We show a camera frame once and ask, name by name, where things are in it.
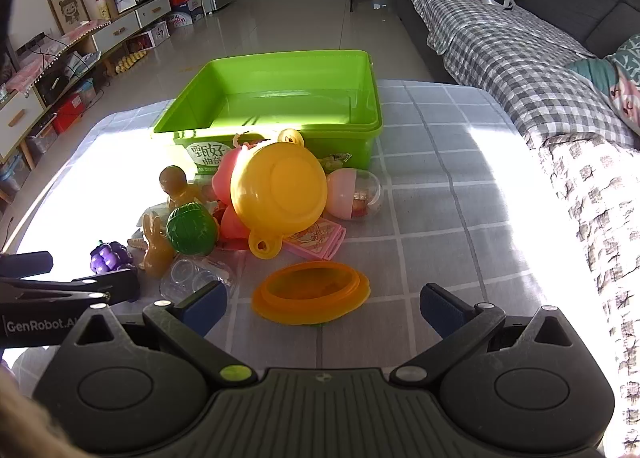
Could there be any purple grape toy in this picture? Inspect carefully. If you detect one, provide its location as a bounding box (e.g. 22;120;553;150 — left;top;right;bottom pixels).
90;241;134;275

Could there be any tan octopus toy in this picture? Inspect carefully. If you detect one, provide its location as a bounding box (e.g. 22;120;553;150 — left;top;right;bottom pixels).
140;213;176;279

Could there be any clear contact lens case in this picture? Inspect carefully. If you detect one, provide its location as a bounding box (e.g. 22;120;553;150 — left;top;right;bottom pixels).
160;256;235;304

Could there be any green corn husk toy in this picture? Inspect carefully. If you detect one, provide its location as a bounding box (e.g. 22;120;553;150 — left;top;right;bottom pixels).
166;202;219;256

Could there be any pink pig toy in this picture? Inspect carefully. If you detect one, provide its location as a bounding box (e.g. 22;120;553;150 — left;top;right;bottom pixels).
212;148;250;250

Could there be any orange toy pot lid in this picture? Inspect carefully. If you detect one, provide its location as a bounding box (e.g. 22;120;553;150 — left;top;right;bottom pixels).
250;261;371;326

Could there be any pink card pack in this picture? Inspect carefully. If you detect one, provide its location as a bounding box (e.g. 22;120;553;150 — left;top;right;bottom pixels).
283;217;346;261

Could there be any yellow toy pot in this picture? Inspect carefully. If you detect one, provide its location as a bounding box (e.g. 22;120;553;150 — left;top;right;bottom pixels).
230;129;328;259

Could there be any pink clear capsule ball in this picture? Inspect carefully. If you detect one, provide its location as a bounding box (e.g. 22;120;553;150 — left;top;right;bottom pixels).
326;169;383;221

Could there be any brown octopus toy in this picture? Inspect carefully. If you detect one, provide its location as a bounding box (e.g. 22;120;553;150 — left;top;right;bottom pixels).
160;165;206;211

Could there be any grey checkered tablecloth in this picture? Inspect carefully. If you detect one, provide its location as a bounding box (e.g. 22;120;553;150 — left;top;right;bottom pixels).
13;80;620;388

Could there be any white drawer cabinet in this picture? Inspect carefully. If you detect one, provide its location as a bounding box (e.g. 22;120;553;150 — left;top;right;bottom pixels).
1;0;170;167

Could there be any green plastic bin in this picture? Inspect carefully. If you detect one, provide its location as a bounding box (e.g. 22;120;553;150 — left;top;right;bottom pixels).
154;50;383;175

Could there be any framed picture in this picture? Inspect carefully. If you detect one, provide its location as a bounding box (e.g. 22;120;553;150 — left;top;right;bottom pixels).
48;0;90;35

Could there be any checkered sofa blanket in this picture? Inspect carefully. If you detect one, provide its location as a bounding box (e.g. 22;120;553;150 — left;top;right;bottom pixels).
410;0;637;149

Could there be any teal patterned pillow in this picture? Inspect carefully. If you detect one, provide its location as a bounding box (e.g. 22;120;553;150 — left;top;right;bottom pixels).
566;34;640;135

